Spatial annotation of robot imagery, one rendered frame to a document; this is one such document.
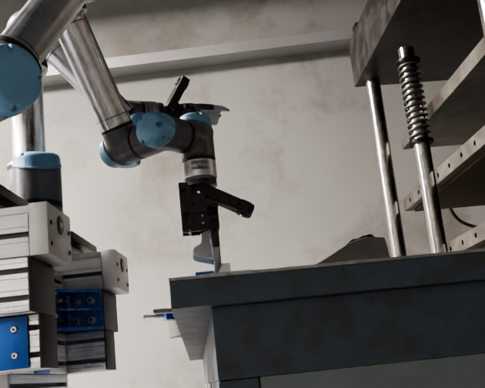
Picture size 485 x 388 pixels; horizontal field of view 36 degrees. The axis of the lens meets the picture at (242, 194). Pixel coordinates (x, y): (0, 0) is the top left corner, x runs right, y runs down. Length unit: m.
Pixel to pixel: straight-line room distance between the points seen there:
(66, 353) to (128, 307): 2.28
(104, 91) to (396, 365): 0.98
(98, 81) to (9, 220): 0.49
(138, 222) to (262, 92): 0.99
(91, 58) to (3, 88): 0.42
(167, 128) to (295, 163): 2.52
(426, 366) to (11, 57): 0.83
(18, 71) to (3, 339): 0.45
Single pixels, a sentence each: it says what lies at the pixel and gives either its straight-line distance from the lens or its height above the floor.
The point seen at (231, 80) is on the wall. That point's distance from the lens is 4.25.
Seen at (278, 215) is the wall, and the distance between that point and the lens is 4.02.
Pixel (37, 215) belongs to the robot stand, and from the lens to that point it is 1.30.
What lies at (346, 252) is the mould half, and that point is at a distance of 1.60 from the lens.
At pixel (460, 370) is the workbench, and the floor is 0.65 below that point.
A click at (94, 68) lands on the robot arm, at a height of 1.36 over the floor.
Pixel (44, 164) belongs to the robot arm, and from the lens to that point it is 1.89.
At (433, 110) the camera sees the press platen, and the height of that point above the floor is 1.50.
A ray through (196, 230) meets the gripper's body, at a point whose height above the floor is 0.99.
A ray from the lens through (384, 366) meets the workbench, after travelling 0.97.
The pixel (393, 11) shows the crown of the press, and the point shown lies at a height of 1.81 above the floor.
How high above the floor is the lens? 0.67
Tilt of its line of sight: 14 degrees up
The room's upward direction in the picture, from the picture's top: 6 degrees counter-clockwise
